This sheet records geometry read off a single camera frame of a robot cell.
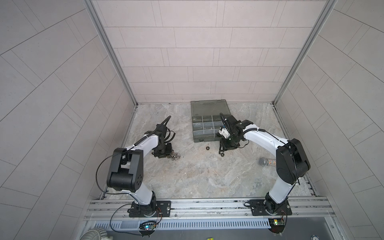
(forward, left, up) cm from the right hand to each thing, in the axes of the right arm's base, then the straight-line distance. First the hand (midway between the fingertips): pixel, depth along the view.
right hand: (221, 149), depth 86 cm
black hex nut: (+3, +8, -4) cm, 10 cm away
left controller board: (-35, +38, -2) cm, 51 cm away
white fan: (-35, +60, -2) cm, 69 cm away
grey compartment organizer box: (+29, +6, -6) cm, 30 cm away
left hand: (+3, +30, -4) cm, 30 cm away
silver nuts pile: (-1, +28, -3) cm, 28 cm away
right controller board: (-37, -21, -7) cm, 43 cm away
